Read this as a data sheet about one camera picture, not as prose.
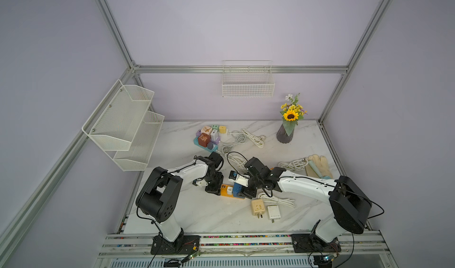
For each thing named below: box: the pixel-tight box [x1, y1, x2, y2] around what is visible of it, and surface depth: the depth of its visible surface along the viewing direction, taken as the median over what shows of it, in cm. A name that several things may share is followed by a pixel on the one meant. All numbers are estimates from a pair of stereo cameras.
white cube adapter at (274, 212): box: [267, 205, 281, 223], surface depth 82 cm
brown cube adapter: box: [197, 132, 211, 148], surface depth 103 cm
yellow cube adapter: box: [219, 125, 227, 134], surface depth 110 cm
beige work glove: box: [305, 154, 333, 179], surface depth 100 cm
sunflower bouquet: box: [279, 93, 309, 137], surface depth 92 cm
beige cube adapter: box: [251, 198, 266, 219], surface depth 81 cm
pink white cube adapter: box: [200, 125, 213, 136], surface depth 106 cm
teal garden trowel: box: [308, 160, 323, 179], surface depth 97 cm
